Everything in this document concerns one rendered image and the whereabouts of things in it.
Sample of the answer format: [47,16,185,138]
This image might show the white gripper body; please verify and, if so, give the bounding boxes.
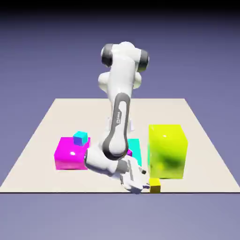
[120,157,147,195]

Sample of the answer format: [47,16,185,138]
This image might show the small yellow cube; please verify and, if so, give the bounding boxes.
[149,178,161,194]

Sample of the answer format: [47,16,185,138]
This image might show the small cyan cube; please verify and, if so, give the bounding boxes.
[73,131,88,147]

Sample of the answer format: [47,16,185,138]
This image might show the large cyan box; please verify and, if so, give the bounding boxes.
[127,138,150,167]

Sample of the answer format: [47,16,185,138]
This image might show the large yellow-green box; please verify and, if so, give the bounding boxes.
[148,124,188,180]

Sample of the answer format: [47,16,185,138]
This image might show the large magenta box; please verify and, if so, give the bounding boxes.
[54,137,91,171]

